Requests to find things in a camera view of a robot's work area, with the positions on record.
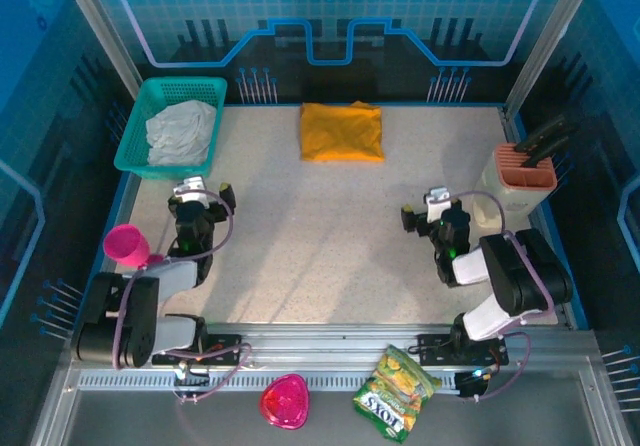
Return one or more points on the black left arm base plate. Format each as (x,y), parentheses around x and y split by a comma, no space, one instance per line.
(220,343)

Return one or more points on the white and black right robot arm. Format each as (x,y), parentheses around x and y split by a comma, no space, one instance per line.
(520,271)

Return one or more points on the aluminium frame post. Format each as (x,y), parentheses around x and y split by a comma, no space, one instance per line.
(95,26)
(545,36)

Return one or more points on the teal plastic basket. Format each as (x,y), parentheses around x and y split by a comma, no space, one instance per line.
(135,151)

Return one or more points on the white knife block salmon top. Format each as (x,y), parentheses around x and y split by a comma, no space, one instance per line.
(525,186)

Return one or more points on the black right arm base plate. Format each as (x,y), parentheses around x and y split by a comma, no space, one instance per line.
(435,346)

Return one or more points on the green snack bag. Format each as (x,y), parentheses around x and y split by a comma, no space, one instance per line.
(395,396)

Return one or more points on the pink heart-shaped dish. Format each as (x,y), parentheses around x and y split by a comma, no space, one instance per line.
(285,401)

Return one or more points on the aluminium rail frame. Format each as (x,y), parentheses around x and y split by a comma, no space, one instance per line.
(325,341)

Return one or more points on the orange t-shirt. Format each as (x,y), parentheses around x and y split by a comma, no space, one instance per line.
(342,131)

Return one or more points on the white t-shirt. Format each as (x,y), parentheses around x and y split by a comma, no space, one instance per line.
(180,131)

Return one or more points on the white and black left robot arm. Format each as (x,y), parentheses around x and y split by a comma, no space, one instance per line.
(135,306)

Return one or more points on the pink plastic cup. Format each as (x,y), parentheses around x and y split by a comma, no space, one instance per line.
(127,246)

